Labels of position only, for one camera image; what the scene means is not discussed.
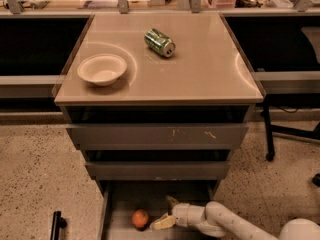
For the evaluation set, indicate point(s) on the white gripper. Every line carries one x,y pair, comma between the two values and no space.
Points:
181,214

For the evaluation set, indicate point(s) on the orange fruit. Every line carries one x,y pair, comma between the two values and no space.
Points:
140,218

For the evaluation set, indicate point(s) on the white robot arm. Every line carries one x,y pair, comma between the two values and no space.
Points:
214,219

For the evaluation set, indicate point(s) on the grey bottom drawer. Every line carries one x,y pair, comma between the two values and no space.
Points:
123,198

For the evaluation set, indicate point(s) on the grey drawer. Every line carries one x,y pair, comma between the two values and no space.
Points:
123,198
157,171
157,136

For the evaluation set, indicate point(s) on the grey middle drawer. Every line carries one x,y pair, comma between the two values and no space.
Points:
157,171

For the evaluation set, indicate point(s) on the grey drawer cabinet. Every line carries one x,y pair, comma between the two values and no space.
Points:
205,81

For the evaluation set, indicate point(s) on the grey top drawer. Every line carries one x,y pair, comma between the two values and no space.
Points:
157,136

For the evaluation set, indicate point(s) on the black table leg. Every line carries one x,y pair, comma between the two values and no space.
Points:
268,128

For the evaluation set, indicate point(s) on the black chair caster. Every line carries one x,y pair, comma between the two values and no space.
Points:
316,180

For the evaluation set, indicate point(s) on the white paper bowl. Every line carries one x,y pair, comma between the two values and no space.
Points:
102,69

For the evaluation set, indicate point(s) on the green soda can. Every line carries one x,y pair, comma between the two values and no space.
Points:
159,43

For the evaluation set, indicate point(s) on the black post on floor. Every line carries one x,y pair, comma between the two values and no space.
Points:
58,223

